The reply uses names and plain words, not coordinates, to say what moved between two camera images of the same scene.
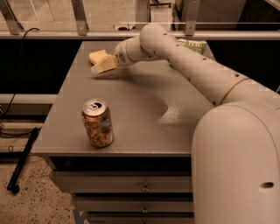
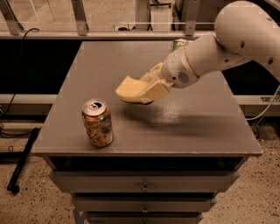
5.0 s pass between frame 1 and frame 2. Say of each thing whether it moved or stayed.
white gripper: moved
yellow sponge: moved
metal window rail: stayed
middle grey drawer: stayed
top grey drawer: stayed
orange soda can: stayed
